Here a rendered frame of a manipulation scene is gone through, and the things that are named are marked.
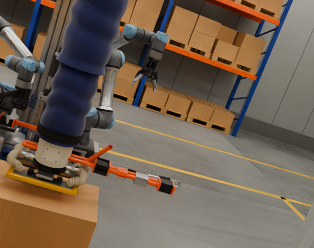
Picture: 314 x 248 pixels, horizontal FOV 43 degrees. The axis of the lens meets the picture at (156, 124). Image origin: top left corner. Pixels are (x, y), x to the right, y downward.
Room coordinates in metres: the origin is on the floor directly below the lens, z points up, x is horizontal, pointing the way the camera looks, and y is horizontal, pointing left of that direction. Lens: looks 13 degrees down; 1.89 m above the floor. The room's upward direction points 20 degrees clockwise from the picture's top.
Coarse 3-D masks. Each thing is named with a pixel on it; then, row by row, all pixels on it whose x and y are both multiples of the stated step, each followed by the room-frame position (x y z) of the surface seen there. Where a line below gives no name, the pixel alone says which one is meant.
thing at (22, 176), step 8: (8, 176) 1.69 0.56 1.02; (16, 176) 1.69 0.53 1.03; (24, 176) 1.71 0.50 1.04; (32, 176) 1.73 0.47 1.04; (40, 184) 1.71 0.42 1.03; (48, 184) 1.73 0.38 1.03; (56, 184) 1.74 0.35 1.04; (64, 184) 1.78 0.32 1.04; (64, 192) 1.73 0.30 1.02; (72, 192) 1.74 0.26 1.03
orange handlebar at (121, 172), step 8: (16, 120) 2.07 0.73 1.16; (32, 128) 2.07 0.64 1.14; (24, 144) 1.80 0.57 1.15; (32, 144) 1.85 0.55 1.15; (72, 160) 1.84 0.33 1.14; (80, 160) 1.85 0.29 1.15; (112, 168) 1.92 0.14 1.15; (120, 168) 1.92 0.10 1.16; (120, 176) 1.89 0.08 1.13; (128, 176) 1.90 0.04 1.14; (152, 184) 1.92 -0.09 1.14
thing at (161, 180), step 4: (160, 180) 1.94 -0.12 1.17; (164, 180) 1.97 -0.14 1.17; (168, 180) 1.99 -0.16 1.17; (160, 184) 1.91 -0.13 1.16; (164, 184) 1.92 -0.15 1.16; (168, 184) 1.93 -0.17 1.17; (172, 184) 1.95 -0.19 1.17; (156, 188) 1.94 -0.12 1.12; (160, 188) 1.93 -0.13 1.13; (164, 188) 1.93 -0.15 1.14; (168, 188) 1.93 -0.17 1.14; (172, 188) 1.93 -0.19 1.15; (164, 192) 1.93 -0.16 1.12; (168, 192) 1.93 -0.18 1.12; (172, 192) 1.93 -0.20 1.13
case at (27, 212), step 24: (0, 168) 1.88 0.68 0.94; (0, 192) 1.66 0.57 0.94; (24, 192) 1.73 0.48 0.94; (48, 192) 1.82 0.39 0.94; (96, 192) 2.01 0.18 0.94; (0, 216) 1.62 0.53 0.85; (24, 216) 1.64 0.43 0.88; (48, 216) 1.66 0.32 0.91; (72, 216) 1.68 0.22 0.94; (96, 216) 1.76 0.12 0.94; (0, 240) 1.63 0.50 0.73; (24, 240) 1.65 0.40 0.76; (48, 240) 1.67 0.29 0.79; (72, 240) 1.69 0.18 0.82
